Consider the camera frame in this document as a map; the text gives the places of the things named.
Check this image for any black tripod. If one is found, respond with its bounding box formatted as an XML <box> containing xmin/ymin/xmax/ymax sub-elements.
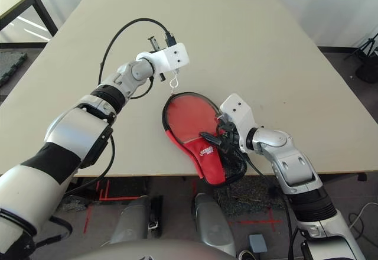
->
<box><xmin>344</xmin><ymin>34</ymin><xmax>378</xmax><ymax>83</ymax></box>

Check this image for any grey floor pedal box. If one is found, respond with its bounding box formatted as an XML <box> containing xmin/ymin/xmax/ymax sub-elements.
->
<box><xmin>249</xmin><ymin>233</ymin><xmax>268</xmax><ymax>254</ymax></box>

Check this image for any red ping-pong paddle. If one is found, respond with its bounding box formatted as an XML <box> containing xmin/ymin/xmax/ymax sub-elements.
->
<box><xmin>165</xmin><ymin>94</ymin><xmax>219</xmax><ymax>142</ymax></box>

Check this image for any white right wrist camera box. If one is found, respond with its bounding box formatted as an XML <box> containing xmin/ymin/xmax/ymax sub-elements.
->
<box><xmin>220</xmin><ymin>93</ymin><xmax>258</xmax><ymax>151</ymax></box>

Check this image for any grey robot right leg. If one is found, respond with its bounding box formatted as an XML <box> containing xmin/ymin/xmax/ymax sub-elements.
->
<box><xmin>191</xmin><ymin>193</ymin><xmax>237</xmax><ymax>255</ymax></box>

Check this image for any black red paddle case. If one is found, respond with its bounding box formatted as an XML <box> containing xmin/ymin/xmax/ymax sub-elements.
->
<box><xmin>161</xmin><ymin>92</ymin><xmax>248</xmax><ymax>187</ymax></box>

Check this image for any dark speckled floor mat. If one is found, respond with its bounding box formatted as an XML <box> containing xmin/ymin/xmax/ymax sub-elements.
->
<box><xmin>61</xmin><ymin>194</ymin><xmax>89</xmax><ymax>211</ymax></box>
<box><xmin>217</xmin><ymin>177</ymin><xmax>284</xmax><ymax>222</ymax></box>

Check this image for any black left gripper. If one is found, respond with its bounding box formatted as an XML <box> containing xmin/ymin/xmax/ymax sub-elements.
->
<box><xmin>146</xmin><ymin>36</ymin><xmax>167</xmax><ymax>53</ymax></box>

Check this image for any beige side table black frame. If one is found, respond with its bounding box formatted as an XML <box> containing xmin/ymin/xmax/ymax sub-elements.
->
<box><xmin>0</xmin><ymin>0</ymin><xmax>58</xmax><ymax>50</ymax></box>

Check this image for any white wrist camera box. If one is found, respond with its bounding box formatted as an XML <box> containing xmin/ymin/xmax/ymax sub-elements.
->
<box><xmin>220</xmin><ymin>93</ymin><xmax>258</xmax><ymax>151</ymax></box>
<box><xmin>136</xmin><ymin>43</ymin><xmax>190</xmax><ymax>74</ymax></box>

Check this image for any grey robot left leg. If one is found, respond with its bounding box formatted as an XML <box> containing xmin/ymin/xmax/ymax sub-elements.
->
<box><xmin>109</xmin><ymin>194</ymin><xmax>163</xmax><ymax>245</ymax></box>

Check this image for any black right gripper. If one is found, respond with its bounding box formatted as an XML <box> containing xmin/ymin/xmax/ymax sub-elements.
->
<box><xmin>200</xmin><ymin>113</ymin><xmax>240</xmax><ymax>154</ymax></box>

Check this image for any white floor cable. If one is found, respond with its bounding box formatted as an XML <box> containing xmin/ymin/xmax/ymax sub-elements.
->
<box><xmin>348</xmin><ymin>202</ymin><xmax>378</xmax><ymax>229</ymax></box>

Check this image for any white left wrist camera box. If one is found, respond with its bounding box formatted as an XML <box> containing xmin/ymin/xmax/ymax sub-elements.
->
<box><xmin>136</xmin><ymin>43</ymin><xmax>190</xmax><ymax>74</ymax></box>

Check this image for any grey robot torso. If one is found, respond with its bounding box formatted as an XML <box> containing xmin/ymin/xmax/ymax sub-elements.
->
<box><xmin>79</xmin><ymin>236</ymin><xmax>234</xmax><ymax>260</ymax></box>

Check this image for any grey foam floor mat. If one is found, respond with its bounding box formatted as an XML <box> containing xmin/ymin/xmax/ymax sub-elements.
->
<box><xmin>0</xmin><ymin>51</ymin><xmax>28</xmax><ymax>88</ymax></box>

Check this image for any grey robot leg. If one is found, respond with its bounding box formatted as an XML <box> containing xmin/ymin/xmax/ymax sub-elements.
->
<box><xmin>191</xmin><ymin>193</ymin><xmax>237</xmax><ymax>255</ymax></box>
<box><xmin>109</xmin><ymin>194</ymin><xmax>163</xmax><ymax>245</ymax></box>

